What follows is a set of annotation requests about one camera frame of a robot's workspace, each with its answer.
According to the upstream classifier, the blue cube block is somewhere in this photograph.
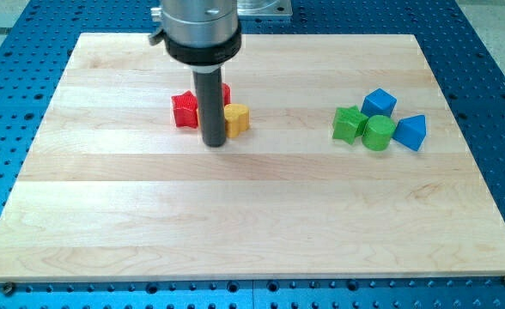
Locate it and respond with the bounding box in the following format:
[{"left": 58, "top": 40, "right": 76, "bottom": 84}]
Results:
[{"left": 361, "top": 88, "right": 397, "bottom": 117}]

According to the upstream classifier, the blue triangle block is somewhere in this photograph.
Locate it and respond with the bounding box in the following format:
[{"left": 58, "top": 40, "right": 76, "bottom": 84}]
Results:
[{"left": 392, "top": 115, "right": 427, "bottom": 151}]

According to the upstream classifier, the green cylinder block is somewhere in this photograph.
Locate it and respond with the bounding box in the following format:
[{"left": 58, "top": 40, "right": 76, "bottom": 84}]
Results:
[{"left": 362, "top": 115, "right": 397, "bottom": 151}]

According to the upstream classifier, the yellow heart block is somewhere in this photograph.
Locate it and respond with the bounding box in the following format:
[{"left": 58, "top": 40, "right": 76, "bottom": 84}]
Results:
[{"left": 224, "top": 103, "right": 250, "bottom": 138}]

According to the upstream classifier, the green star block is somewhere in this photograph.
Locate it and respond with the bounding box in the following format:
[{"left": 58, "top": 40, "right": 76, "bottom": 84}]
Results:
[{"left": 332, "top": 106, "right": 368, "bottom": 144}]

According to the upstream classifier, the left board clamp screw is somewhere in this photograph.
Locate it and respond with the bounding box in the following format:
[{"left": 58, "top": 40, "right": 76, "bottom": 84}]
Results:
[{"left": 0, "top": 282, "right": 16, "bottom": 296}]

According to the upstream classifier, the red star block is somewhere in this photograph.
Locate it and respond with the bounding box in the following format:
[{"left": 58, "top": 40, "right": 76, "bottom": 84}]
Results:
[{"left": 171, "top": 91, "right": 198, "bottom": 129}]

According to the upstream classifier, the red circle block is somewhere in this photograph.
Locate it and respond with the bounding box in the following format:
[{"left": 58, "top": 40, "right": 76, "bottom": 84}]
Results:
[{"left": 222, "top": 83, "right": 231, "bottom": 106}]

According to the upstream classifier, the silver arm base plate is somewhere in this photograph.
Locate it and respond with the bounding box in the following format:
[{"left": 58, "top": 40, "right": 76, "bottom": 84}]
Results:
[{"left": 237, "top": 0, "right": 293, "bottom": 17}]

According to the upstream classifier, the light wooden board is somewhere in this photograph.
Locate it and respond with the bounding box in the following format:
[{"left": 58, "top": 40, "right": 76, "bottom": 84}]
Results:
[{"left": 0, "top": 33, "right": 505, "bottom": 282}]

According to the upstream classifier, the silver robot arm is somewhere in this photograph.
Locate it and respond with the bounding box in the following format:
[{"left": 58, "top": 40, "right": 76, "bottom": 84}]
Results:
[{"left": 149, "top": 0, "right": 241, "bottom": 148}]

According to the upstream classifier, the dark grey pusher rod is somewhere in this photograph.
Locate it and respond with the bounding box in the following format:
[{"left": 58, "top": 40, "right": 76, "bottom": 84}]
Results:
[{"left": 193, "top": 68, "right": 226, "bottom": 148}]

